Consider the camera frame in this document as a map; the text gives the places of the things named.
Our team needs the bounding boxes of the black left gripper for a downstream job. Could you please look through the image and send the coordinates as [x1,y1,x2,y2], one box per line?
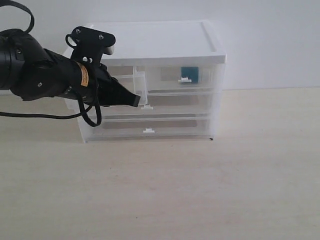
[62,63,141,107]

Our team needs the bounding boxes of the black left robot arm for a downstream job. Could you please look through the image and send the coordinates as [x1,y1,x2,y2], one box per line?
[0,26,140,107]

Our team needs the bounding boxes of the white plastic drawer cabinet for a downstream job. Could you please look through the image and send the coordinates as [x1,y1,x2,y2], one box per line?
[77,20,227,142]

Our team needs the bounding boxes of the clear bottom wide drawer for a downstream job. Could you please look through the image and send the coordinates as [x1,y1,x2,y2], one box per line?
[89,117,213,138]

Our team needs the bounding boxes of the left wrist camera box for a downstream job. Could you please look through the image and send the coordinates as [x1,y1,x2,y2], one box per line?
[65,26,116,67]

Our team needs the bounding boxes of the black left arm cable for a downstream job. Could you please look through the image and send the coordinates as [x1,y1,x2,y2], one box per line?
[0,0,103,128]

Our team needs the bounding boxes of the clear wide drawer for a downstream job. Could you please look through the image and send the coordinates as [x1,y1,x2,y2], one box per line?
[89,117,213,138]
[101,94,216,119]

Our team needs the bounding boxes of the teal bottle white cap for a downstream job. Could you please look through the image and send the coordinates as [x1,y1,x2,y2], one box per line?
[178,66,199,84]

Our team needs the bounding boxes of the clear middle wide drawer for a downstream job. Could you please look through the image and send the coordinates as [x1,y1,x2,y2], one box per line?
[101,94,216,119]

